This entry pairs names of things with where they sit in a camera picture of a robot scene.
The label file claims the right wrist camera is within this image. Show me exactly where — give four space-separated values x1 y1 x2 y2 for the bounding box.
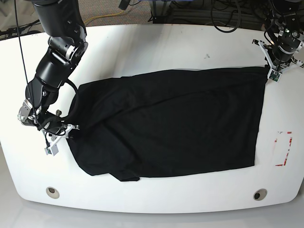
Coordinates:
45 144 58 156

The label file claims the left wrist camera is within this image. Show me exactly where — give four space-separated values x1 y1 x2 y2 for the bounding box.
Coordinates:
268 70 282 82

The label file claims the right table cable grommet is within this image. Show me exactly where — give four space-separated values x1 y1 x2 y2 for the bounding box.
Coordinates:
253 189 267 201

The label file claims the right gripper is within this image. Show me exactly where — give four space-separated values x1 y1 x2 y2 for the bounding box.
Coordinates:
38 116 79 145

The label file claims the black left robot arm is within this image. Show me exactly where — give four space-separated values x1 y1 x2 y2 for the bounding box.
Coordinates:
252 0 304 82

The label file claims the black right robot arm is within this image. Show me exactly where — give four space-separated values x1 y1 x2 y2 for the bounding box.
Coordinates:
18 0 88 137

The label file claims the table cable grommet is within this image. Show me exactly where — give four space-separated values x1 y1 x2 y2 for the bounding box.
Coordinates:
253 189 267 201
46 187 60 199

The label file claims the black T-shirt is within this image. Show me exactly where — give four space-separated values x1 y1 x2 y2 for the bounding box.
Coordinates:
67 66 268 181

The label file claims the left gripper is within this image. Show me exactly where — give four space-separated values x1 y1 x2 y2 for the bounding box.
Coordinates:
252 29 304 74

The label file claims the left table cable grommet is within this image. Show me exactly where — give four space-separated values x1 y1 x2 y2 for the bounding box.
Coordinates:
46 187 60 199

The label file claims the red tape rectangle marking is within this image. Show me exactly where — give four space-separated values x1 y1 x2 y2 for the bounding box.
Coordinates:
273 131 293 167

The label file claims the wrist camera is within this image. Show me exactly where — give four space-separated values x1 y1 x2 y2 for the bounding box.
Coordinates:
268 70 282 82
45 144 58 156

